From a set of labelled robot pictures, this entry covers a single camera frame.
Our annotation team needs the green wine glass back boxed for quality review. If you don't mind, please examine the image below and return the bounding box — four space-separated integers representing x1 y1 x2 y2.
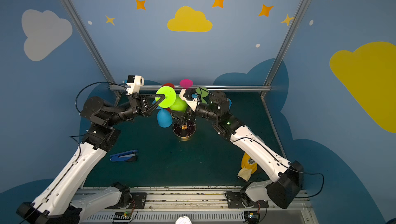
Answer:
196 87 209 104

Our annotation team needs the aluminium right frame post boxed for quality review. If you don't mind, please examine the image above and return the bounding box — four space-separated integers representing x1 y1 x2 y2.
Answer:
260 0 312 100

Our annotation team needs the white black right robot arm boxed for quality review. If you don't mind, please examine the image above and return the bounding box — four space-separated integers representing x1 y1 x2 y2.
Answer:
179 88 304 209

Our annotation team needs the yellow work glove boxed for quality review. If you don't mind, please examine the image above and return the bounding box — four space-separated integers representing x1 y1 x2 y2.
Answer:
237 153 258 182

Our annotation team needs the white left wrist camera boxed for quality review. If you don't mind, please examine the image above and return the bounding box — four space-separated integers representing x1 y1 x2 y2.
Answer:
126 75 144 96

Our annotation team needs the blue wine glass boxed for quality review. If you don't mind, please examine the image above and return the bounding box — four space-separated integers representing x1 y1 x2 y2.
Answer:
156 102 173 128
227 98 232 109

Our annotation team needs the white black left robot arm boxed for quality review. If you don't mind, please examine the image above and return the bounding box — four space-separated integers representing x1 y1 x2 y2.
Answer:
16 93 166 224

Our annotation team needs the magenta wine glass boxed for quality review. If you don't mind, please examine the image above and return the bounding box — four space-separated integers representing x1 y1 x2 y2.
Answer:
179 79 193 89

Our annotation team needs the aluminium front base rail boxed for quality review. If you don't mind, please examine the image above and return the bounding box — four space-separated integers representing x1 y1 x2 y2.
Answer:
83 186 318 224

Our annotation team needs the aluminium left frame post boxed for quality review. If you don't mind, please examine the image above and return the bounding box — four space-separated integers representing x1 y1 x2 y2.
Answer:
60 0 115 83

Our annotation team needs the aluminium frame post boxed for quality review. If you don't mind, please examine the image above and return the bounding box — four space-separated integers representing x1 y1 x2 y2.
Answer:
60 0 115 83
260 0 312 100

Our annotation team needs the red wine glass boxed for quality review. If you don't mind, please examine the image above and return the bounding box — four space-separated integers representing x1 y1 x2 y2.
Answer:
163 83 175 89

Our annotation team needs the green wine glass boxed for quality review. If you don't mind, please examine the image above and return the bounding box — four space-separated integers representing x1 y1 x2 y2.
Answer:
156 86 187 112
196 87 209 104

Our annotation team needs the gold wire wine glass rack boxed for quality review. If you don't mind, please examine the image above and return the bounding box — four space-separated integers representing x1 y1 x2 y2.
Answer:
171 102 202 141

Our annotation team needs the green wine glass front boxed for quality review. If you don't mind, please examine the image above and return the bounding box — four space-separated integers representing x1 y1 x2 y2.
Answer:
156 86 187 112

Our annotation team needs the aluminium back frame rail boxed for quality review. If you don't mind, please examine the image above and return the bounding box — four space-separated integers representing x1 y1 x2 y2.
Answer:
108 84 272 92

